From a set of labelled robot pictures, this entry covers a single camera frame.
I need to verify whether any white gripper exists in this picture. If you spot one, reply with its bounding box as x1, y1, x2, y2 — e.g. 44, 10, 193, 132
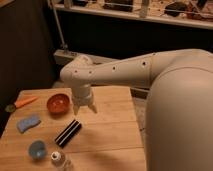
71, 84, 97, 115

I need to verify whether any orange ceramic bowl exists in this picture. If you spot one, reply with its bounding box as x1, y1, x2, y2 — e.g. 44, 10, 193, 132
46, 93, 70, 114

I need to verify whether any black white striped block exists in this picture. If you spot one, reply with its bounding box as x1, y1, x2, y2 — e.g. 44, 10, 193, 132
55, 120, 82, 148

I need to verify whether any small blue cup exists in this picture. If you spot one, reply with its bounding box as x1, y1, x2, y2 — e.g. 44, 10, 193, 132
28, 140, 47, 160

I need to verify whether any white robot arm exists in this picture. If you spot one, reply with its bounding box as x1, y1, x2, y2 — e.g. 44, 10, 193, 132
60, 49, 213, 171

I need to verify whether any metal pole stand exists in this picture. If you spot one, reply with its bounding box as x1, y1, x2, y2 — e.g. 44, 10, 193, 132
50, 0, 77, 57

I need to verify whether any clear glass bottle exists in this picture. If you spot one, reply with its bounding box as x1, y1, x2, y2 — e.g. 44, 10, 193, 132
51, 151, 72, 171

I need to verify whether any blue sponge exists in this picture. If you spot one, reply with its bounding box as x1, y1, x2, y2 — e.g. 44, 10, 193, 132
16, 115, 41, 133

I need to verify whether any orange toy carrot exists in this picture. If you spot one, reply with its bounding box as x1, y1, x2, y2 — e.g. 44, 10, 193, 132
5, 97, 37, 113

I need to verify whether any white shelf ledge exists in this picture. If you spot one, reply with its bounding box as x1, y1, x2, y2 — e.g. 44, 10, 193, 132
55, 4, 213, 30

